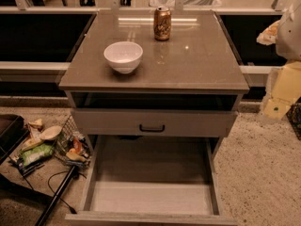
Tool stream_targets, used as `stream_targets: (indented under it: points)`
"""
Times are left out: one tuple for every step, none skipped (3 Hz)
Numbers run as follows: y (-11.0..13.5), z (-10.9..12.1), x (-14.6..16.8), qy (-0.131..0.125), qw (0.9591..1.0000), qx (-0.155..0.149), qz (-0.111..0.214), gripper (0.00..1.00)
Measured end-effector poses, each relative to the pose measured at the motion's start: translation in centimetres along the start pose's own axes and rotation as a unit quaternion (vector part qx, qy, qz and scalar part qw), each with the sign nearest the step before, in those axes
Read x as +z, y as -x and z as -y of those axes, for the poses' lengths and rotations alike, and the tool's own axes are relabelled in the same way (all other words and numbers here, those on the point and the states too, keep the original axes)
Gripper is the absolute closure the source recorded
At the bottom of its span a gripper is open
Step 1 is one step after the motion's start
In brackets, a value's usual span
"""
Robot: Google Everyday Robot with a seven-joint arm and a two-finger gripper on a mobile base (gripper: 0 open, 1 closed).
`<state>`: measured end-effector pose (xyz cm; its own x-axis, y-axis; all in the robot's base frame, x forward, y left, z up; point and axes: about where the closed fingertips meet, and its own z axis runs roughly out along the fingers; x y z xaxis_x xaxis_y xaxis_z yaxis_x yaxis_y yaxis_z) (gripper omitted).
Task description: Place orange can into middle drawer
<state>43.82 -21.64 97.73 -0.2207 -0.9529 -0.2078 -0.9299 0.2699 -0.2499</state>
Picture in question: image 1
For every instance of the white ceramic bowl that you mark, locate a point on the white ceramic bowl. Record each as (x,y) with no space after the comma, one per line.
(123,56)

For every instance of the wire basket with items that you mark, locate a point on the wire basket with items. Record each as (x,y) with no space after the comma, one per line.
(71,146)

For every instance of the closed drawer with black handle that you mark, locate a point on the closed drawer with black handle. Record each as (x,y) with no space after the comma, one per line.
(166,123)

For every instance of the open bottom drawer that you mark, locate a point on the open bottom drawer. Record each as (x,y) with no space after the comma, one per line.
(151,181)

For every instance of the yellow cardboard box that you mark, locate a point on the yellow cardboard box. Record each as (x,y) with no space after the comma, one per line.
(283,89)

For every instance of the small white dish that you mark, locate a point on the small white dish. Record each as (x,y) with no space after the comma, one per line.
(51,133)

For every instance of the black pole on floor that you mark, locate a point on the black pole on floor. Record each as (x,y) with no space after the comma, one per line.
(71,173)

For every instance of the green snack bag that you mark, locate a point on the green snack bag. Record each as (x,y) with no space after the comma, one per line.
(37,153)

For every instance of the black wire basket right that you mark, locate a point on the black wire basket right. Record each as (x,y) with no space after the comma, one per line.
(294,117)

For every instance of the grey drawer cabinet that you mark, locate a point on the grey drawer cabinet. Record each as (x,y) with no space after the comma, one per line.
(195,70)

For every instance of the orange soda can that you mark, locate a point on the orange soda can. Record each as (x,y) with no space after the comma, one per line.
(162,23)

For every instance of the black bin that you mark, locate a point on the black bin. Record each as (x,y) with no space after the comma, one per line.
(12,132)

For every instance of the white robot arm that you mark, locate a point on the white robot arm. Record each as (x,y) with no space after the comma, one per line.
(285,33)

